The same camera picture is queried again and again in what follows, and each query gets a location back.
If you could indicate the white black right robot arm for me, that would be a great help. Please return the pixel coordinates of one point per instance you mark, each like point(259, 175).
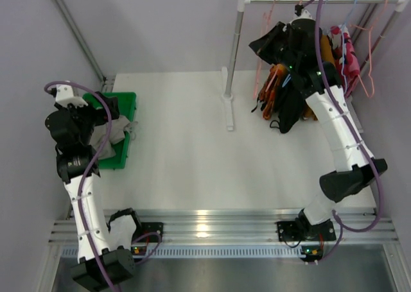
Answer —
point(355, 165)

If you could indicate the pink floral garment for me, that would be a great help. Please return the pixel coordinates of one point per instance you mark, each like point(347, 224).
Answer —
point(335, 37)

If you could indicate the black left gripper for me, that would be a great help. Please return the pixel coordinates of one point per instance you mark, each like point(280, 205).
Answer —
point(104, 107)

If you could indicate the orange patterned garment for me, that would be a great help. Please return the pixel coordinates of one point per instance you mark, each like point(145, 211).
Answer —
point(266, 96)

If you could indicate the black garment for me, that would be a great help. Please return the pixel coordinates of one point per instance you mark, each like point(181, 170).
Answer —
point(289, 104)

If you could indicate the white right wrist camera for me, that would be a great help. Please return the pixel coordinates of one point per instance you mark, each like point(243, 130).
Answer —
point(301, 13)

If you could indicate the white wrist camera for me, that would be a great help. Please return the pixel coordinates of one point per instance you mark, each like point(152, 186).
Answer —
point(67, 95)
point(301, 13)

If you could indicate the mustard brown garment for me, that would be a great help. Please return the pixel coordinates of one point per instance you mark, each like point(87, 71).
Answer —
point(326, 55)

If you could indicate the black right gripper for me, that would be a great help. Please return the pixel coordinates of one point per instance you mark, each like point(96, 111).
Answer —
point(270, 42)

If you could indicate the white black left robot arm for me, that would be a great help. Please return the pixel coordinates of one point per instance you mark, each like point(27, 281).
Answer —
point(81, 127)

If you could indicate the green plastic bin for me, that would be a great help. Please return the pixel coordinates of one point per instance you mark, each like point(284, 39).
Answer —
point(127, 108)

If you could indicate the empty pink wire hanger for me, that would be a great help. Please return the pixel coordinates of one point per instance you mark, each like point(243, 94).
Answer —
point(368, 58)

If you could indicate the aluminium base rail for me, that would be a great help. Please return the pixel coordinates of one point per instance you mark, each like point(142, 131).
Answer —
point(250, 233)

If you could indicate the beige trousers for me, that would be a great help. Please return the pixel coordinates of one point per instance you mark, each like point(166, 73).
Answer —
point(119, 129)

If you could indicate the metal clothes rack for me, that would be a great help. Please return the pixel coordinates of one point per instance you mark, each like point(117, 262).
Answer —
point(365, 21)

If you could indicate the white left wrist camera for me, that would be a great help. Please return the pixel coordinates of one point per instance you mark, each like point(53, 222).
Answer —
point(67, 95)

